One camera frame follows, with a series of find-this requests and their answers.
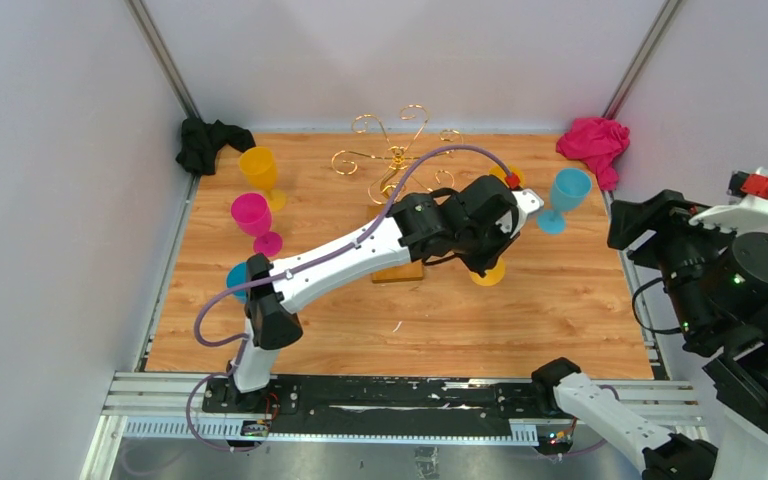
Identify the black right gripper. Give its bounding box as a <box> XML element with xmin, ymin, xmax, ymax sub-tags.
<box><xmin>604</xmin><ymin>184</ymin><xmax>749</xmax><ymax>340</ymax></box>

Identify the yellow wine glass front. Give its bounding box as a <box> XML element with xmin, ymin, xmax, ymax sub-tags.
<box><xmin>469</xmin><ymin>258</ymin><xmax>506</xmax><ymax>287</ymax></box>

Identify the teal wine glass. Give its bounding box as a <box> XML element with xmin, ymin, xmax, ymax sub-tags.
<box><xmin>537</xmin><ymin>168</ymin><xmax>592</xmax><ymax>235</ymax></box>
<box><xmin>226</xmin><ymin>262</ymin><xmax>247</xmax><ymax>304</ymax></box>

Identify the yellow wine glass taken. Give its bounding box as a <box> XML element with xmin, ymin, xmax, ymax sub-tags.
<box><xmin>238</xmin><ymin>146</ymin><xmax>287</xmax><ymax>211</ymax></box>

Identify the pink wine glass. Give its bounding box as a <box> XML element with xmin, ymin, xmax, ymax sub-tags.
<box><xmin>230</xmin><ymin>192</ymin><xmax>283</xmax><ymax>257</ymax></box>

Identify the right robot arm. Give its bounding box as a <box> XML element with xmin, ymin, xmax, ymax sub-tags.
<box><xmin>530</xmin><ymin>190</ymin><xmax>768</xmax><ymax>479</ymax></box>

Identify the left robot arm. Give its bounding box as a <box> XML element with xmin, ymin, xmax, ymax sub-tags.
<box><xmin>227</xmin><ymin>175</ymin><xmax>540</xmax><ymax>413</ymax></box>

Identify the wooden rack base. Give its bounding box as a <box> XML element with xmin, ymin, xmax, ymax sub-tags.
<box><xmin>371</xmin><ymin>263</ymin><xmax>424</xmax><ymax>284</ymax></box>

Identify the pink cloth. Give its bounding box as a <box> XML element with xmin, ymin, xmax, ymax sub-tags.
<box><xmin>556</xmin><ymin>117</ymin><xmax>631</xmax><ymax>192</ymax></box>

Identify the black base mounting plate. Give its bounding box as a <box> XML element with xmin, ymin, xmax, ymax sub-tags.
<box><xmin>198</xmin><ymin>375</ymin><xmax>572</xmax><ymax>437</ymax></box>

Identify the black cloth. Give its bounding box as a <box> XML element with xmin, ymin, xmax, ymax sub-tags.
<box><xmin>175</xmin><ymin>118</ymin><xmax>256</xmax><ymax>176</ymax></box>

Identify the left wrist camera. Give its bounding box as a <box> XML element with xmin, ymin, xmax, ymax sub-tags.
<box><xmin>499</xmin><ymin>189</ymin><xmax>544</xmax><ymax>238</ymax></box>

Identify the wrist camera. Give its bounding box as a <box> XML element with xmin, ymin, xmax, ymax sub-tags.
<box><xmin>499</xmin><ymin>189</ymin><xmax>544</xmax><ymax>238</ymax></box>
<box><xmin>689</xmin><ymin>193</ymin><xmax>768</xmax><ymax>234</ymax></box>

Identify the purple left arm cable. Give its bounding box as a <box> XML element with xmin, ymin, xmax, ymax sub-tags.
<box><xmin>185</xmin><ymin>144</ymin><xmax>521</xmax><ymax>455</ymax></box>

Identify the right corner frame post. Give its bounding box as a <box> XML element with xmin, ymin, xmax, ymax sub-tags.
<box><xmin>602</xmin><ymin>0</ymin><xmax>685</xmax><ymax>120</ymax></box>

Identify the corner frame post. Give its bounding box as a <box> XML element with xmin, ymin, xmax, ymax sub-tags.
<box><xmin>124</xmin><ymin>0</ymin><xmax>201</xmax><ymax>118</ymax></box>
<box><xmin>602</xmin><ymin>0</ymin><xmax>685</xmax><ymax>120</ymax></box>

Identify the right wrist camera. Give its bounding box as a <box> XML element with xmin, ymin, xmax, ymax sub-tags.
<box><xmin>689</xmin><ymin>193</ymin><xmax>768</xmax><ymax>234</ymax></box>

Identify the gold wire glass rack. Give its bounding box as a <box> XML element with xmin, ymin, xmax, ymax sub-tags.
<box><xmin>330</xmin><ymin>104</ymin><xmax>465</xmax><ymax>206</ymax></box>

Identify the left corner frame post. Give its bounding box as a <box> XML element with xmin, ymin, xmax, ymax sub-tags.
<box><xmin>124</xmin><ymin>0</ymin><xmax>201</xmax><ymax>118</ymax></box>

